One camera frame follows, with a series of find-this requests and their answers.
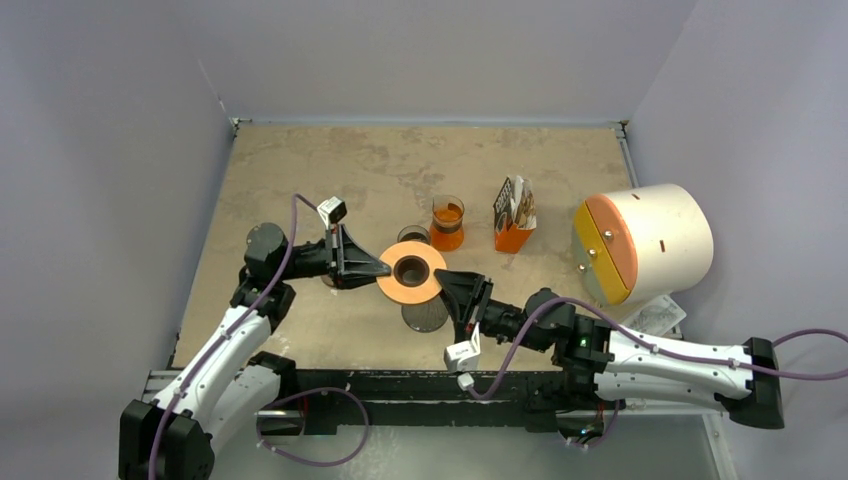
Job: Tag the orange filter paper box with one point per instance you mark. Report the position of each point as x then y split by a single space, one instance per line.
515 215

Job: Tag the amber glass carafe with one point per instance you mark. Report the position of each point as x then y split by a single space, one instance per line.
446 228

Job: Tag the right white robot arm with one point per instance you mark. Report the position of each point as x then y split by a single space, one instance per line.
607 363

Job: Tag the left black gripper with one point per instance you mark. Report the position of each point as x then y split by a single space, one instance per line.
347 263

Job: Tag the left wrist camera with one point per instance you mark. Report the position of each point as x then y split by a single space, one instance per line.
332 211

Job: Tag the aluminium frame rail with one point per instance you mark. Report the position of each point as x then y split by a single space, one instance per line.
645 440

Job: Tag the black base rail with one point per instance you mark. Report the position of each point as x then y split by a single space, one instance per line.
531 400

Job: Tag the wooden ring dripper stand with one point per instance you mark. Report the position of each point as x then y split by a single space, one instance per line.
411 279

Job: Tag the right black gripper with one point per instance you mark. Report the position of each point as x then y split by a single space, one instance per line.
480 307

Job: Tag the dark ribbed glass cone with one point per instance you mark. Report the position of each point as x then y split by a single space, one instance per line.
426 317

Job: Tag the small dark glass cup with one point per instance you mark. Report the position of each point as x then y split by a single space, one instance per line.
414 233

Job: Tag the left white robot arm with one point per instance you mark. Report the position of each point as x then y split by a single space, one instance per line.
178 433

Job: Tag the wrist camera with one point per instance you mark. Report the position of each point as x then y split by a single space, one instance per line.
463 356
332 211

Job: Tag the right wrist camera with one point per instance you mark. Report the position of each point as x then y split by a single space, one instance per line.
463 356

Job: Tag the white cylinder drum orange lid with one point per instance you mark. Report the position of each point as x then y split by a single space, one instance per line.
634 245

